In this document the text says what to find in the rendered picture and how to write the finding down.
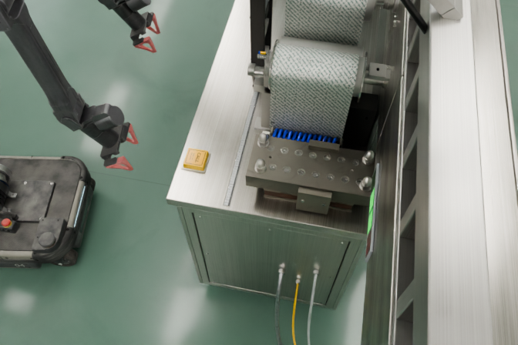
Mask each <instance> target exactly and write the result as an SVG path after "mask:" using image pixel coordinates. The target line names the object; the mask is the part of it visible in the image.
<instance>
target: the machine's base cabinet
mask: <svg viewBox="0 0 518 345"><path fill-rule="evenodd" d="M177 209H178V213H179V215H180V219H181V223H182V225H183V230H184V232H185V235H186V238H187V242H188V246H189V248H190V253H191V256H192V258H193V263H194V266H195V268H196V271H197V275H198V279H199V281H200V283H205V284H209V285H213V286H220V287H224V288H228V289H233V290H240V291H244V292H248V293H256V294H260V295H264V296H271V297H275V298H276V293H277V286H278V276H279V274H278V270H279V269H283V270H285V274H284V275H283V280H282V285H281V298H280V299H283V300H290V301H294V296H295V290H296V285H297V284H295V280H300V281H301V284H300V285H298V295H297V301H296V302H299V303H306V304H310V302H311V292H312V287H313V282H314V276H315V275H314V274H313V271H314V270H318V271H319V275H318V276H317V281H316V287H315V292H314V301H313V305H314V306H321V307H325V308H329V309H333V310H336V309H337V307H338V304H339V302H340V300H341V297H342V295H343V293H344V291H345V288H346V286H347V285H348V282H349V280H350V278H351V276H352V274H353V271H354V269H355V267H356V265H357V263H358V260H359V258H360V256H361V254H362V251H363V249H364V248H365V244H366V243H367V240H363V239H356V238H351V237H347V236H339V235H335V234H330V233H322V232H318V231H313V230H309V229H301V228H296V227H292V226H284V225H279V224H275V223H267V222H262V221H258V220H253V219H245V218H241V217H236V216H228V215H224V214H220V213H212V212H207V211H203V210H198V209H191V208H186V207H182V206H177Z"/></svg>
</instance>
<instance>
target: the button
mask: <svg viewBox="0 0 518 345"><path fill-rule="evenodd" d="M208 156H209V153H208V151H207V150H202V149H193V148H188V150H187V154H186V157H185V160H184V162H183V167H184V168H188V169H196V170H201V171H204V168H205V165H206V162H207V158H208Z"/></svg>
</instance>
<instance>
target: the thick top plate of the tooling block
mask: <svg viewBox="0 0 518 345"><path fill-rule="evenodd" d="M258 138H259V135H258V134H256V136H255V139H254V144H253V148H252V151H251V156H250V159H249V163H248V166H247V171H246V175H245V179H246V186H253V187H257V188H262V189H270V190H275V191H280V192H285V193H293V194H298V189H299V187H303V188H308V189H316V190H321V191H325V192H330V193H332V194H331V200H333V201H337V202H342V203H351V204H355V205H360V206H367V207H370V197H371V190H370V191H368V192H366V191H363V190H361V189H360V186H359V184H360V182H361V181H362V180H363V179H364V178H365V177H366V176H369V177H371V179H372V176H373V173H374V171H375V158H374V162H373V163H372V164H371V165H366V164H364V163H363V162H362V157H363V156H364V154H365V153H366V152H363V151H358V150H353V149H344V148H339V152H338V153H335V152H326V151H321V150H316V149H309V148H308V145H309V142H302V141H297V140H291V139H282V138H278V137H273V136H270V137H269V139H268V141H269V145H268V146H267V147H264V148H262V147H260V146H259V145H258V144H257V141H258ZM375 155H376V153H374V157H375ZM258 159H263V160H264V161H265V164H266V167H267V169H266V171H265V172H263V173H258V172H256V171H255V169H254V167H255V163H256V161H257V160H258Z"/></svg>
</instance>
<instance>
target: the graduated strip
mask: <svg viewBox="0 0 518 345"><path fill-rule="evenodd" d="M258 96H259V92H254V94H253V97H252V100H251V105H250V108H249V111H248V114H247V119H246V122H245V126H244V131H243V134H242V137H241V140H240V145H239V148H238V151H237V156H236V159H235V163H234V167H233V171H232V174H231V177H230V182H229V185H228V188H227V193H226V196H225V200H224V204H223V206H230V203H231V200H232V196H233V193H234V188H235V185H236V181H237V176H238V173H239V170H240V167H241V161H242V158H243V155H244V150H245V146H246V143H247V138H248V135H249V132H250V128H251V123H252V120H253V117H254V111H255V109H256V105H257V100H258Z"/></svg>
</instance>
